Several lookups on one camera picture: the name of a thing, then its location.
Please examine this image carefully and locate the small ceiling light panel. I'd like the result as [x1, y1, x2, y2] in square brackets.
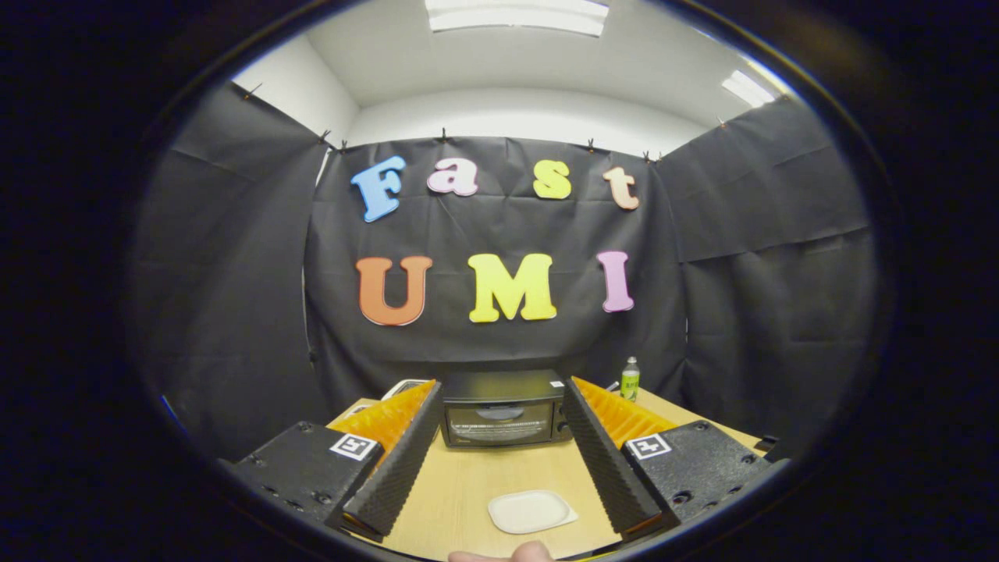
[721, 70, 778, 108]

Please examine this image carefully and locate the long ceiling light panel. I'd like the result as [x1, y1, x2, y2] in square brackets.
[425, 0, 610, 37]

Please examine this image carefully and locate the black toaster oven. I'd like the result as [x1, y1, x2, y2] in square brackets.
[439, 369, 573, 449]

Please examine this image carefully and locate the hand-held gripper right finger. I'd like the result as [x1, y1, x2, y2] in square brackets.
[562, 376, 789, 544]

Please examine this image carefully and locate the white rectangular plate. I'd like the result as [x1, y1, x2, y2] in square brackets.
[488, 489, 579, 535]

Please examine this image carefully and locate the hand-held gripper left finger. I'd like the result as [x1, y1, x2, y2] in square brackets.
[217, 380, 444, 542]

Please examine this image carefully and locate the white pop-up toaster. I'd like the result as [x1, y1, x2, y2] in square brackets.
[343, 379, 432, 419]

